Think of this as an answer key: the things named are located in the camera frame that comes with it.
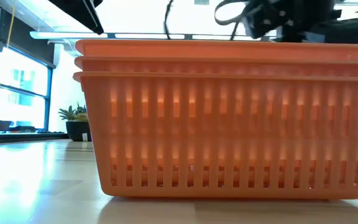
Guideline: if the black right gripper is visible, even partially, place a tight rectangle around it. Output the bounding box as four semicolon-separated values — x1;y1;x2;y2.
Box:
241;0;310;43

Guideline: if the orange slotted plastic basket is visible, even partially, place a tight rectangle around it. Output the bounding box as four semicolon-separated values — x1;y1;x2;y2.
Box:
72;71;358;200
74;55;358;78
75;39;358;63

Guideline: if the long white light bar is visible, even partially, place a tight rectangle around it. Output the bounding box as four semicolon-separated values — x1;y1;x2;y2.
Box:
29;30;279;41

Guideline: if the succulent plant in black pot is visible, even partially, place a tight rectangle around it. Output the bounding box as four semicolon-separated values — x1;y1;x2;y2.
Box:
58;104;92;142

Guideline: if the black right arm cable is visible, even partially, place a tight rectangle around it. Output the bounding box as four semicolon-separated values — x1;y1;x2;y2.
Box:
214;0;251;41

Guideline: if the yellow hanging cable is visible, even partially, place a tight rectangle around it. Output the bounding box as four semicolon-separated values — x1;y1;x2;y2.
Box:
6;0;17;48

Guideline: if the black hanging cable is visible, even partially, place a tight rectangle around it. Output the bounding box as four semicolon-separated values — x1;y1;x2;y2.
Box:
164;0;176;40

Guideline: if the dark window frame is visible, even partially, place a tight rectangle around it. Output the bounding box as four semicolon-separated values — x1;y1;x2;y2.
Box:
0;34;57;133

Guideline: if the black aluminium table frame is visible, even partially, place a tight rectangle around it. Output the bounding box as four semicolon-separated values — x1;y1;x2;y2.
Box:
0;130;70;146

